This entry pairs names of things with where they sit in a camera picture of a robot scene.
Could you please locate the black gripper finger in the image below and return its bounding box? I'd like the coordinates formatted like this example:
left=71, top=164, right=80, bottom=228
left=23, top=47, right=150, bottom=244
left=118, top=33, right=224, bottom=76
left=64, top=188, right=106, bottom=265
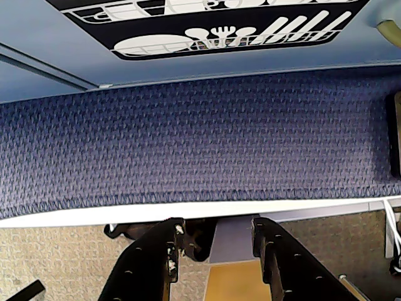
left=251, top=216, right=371, bottom=301
left=96, top=217, right=186, bottom=301

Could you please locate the yellow flat panel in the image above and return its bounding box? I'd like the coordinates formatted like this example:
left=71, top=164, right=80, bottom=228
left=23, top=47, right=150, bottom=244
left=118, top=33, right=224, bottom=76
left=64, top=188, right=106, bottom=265
left=205, top=260, right=269, bottom=301

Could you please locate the black bar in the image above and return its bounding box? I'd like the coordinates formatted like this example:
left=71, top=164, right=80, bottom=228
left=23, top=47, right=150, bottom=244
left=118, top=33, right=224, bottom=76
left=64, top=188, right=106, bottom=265
left=0, top=280, right=45, bottom=301

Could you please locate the black flat object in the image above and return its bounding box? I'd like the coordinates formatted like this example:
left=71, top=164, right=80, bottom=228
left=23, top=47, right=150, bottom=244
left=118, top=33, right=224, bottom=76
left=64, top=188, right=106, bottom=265
left=384, top=93, right=401, bottom=177

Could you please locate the dishwasher door with print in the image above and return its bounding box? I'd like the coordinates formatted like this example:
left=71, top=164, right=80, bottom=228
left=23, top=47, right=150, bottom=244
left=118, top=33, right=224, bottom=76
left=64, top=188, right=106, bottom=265
left=61, top=0, right=371, bottom=62

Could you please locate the blue toy kitchen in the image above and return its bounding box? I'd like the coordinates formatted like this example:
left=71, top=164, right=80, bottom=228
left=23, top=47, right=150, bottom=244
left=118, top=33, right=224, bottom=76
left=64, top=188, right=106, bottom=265
left=0, top=0, right=401, bottom=105

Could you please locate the white cable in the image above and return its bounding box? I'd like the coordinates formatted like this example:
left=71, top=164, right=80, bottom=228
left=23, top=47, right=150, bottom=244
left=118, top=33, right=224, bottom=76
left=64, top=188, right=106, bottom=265
left=383, top=200, right=401, bottom=263

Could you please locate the gold dishwasher door handle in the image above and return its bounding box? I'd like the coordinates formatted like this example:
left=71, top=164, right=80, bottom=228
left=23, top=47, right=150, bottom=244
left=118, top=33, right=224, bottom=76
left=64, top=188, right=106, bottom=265
left=375, top=18, right=401, bottom=48

